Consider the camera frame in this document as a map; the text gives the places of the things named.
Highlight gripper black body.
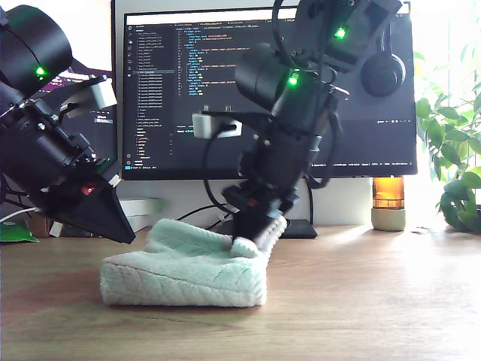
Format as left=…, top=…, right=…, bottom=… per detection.
left=223, top=127, right=320, bottom=215
left=0, top=103, right=123, bottom=211

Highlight pale green fluffy tea towel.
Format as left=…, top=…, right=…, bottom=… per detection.
left=99, top=216, right=289, bottom=308

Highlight white box with green label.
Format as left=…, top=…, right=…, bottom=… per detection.
left=127, top=216, right=151, bottom=233

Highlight brown cardboard box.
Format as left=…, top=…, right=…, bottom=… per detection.
left=28, top=212, right=52, bottom=238

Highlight smaller black monitor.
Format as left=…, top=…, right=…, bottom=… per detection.
left=44, top=65, right=118, bottom=174

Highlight green bag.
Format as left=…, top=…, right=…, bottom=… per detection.
left=0, top=220, right=39, bottom=244

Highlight large black monitor with stand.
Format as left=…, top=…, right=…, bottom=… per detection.
left=120, top=3, right=418, bottom=240

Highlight pale pot with amber glass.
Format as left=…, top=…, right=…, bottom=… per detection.
left=371, top=175, right=407, bottom=232

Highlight black headphones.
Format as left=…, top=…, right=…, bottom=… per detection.
left=359, top=14, right=407, bottom=99

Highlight green leafy plant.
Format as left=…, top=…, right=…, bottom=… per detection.
left=413, top=37, right=481, bottom=235

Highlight black monitor power cable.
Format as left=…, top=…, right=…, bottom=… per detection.
left=304, top=179, right=316, bottom=226

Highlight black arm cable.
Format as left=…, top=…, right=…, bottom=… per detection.
left=0, top=176, right=32, bottom=211

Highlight black cable with plug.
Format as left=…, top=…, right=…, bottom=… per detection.
left=175, top=204, right=237, bottom=231

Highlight white cable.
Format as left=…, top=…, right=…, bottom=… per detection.
left=0, top=205, right=38, bottom=223

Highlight thin black camera cable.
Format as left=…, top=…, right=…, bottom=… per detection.
left=202, top=127, right=241, bottom=212

